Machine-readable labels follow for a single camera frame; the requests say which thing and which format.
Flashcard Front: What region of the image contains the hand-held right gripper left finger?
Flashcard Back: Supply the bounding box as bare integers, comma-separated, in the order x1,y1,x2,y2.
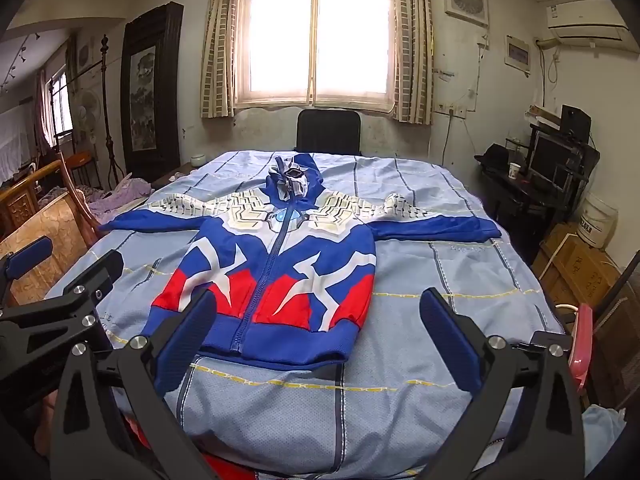
50,287,218,480

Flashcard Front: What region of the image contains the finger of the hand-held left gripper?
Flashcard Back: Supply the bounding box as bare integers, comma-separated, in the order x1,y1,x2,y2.
0,236,54,306
0,249,125,361

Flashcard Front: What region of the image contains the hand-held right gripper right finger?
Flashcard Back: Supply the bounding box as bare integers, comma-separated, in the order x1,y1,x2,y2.
420,287,586,480

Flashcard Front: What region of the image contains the blue red white hooded jacket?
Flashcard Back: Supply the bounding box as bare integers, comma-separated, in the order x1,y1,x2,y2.
99,154,502,366

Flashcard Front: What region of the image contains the carved wooden furniture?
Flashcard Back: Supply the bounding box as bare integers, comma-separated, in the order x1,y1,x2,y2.
0,157,101,306

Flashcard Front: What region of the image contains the light blue striped bed sheet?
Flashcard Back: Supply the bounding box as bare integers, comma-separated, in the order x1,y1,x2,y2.
85,149,568,468

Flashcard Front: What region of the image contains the purple cloth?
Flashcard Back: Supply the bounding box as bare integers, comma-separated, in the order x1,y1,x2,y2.
85,172,153,226

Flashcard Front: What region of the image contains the dark wooden side table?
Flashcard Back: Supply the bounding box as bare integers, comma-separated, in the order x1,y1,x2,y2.
150,160,201,189

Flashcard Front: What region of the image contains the brown cardboard box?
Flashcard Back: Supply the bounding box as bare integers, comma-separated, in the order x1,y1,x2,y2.
532,222,626,311

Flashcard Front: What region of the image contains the black computer desk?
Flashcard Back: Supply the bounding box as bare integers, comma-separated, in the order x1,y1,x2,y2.
480,130,601,233

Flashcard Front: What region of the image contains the dark wooden coat rack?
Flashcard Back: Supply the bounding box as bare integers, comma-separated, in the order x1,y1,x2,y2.
96,35,125,190

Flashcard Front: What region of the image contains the small side window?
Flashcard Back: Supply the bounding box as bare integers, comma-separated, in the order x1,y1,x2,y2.
49,74,72,142

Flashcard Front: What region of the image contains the white standing fan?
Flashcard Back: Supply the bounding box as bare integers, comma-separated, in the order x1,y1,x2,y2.
75,89,104,147

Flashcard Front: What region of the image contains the black mesh chair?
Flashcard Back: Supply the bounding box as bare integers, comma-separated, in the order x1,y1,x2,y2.
585,250,640,411

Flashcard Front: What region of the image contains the white plastic bucket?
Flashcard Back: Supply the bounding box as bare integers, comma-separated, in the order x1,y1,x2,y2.
577,191,619,250

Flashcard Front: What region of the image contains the black hat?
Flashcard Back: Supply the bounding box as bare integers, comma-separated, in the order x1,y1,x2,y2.
474,143,511,167

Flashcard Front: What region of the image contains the dark framed landscape painting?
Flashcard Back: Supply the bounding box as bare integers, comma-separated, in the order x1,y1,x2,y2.
122,2,185,181

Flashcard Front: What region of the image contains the black computer monitor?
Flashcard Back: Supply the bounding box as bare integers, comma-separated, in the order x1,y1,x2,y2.
530,134,572,187

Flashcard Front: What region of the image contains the black speaker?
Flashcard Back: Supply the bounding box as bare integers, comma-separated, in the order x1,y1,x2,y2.
559,105,592,142

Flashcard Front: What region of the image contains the beige patterned curtain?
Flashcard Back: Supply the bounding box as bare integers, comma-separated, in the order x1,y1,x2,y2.
200,0,242,120
391,0,435,125

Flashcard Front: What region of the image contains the white electrical panel box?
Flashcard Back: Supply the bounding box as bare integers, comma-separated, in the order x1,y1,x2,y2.
505,35,531,75

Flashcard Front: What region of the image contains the large bright window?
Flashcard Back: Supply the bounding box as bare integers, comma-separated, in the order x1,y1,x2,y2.
235,0,396,109

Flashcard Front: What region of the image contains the white air conditioner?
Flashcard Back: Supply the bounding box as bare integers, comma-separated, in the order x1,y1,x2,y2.
545,0,633,45

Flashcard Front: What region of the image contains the white wall exhaust fan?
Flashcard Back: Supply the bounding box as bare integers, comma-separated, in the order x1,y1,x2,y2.
444,0,489,26

